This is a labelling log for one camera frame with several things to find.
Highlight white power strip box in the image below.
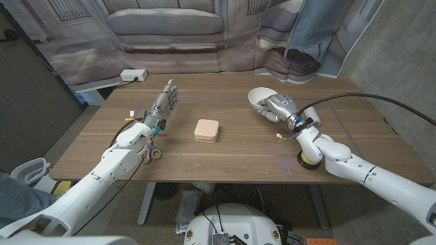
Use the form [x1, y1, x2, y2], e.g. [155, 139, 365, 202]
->
[120, 69, 149, 82]

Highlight printed sofa room backdrop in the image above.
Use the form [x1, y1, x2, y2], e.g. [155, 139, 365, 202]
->
[25, 0, 386, 88]

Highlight black power cord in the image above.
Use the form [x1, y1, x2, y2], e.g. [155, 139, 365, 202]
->
[114, 77, 140, 90]

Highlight clear plastic bag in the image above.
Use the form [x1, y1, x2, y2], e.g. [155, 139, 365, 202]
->
[175, 189, 204, 235]

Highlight person's leg in jeans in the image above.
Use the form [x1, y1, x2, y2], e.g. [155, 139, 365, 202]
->
[0, 171, 59, 229]

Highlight white domed robot base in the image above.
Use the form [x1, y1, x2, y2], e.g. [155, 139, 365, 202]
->
[183, 203, 283, 245]

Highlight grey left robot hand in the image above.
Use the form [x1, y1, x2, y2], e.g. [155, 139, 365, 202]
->
[142, 79, 180, 125]

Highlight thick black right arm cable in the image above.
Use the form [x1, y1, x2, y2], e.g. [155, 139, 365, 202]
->
[298, 93, 436, 127]

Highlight dark perforated partition panel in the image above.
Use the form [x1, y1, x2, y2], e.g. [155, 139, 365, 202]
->
[0, 3, 88, 174]

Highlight yellow button with black base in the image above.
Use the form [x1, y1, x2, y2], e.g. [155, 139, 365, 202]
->
[297, 150, 322, 171]

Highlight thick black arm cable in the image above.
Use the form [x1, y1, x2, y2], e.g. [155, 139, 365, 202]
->
[298, 93, 436, 127]
[108, 117, 146, 149]

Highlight scissors with tan handles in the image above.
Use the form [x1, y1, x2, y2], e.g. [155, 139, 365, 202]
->
[142, 144, 164, 165]

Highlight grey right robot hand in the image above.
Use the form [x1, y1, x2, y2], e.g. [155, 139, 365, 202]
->
[258, 93, 305, 129]

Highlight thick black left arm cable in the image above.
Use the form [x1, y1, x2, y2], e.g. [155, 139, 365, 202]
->
[108, 117, 146, 149]

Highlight orange block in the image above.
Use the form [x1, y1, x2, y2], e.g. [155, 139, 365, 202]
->
[306, 238, 338, 245]

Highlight yellow round object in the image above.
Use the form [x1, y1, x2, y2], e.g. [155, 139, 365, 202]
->
[51, 180, 72, 197]

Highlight black round ribbed object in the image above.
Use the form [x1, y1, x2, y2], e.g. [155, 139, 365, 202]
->
[153, 182, 181, 201]

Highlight white table leg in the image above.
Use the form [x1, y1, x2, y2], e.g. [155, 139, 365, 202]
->
[137, 182, 157, 226]

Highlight grey table leg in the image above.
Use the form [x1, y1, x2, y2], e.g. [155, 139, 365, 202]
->
[308, 185, 330, 231]

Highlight white ceramic bowl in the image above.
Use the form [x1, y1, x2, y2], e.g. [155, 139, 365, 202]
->
[247, 86, 279, 112]

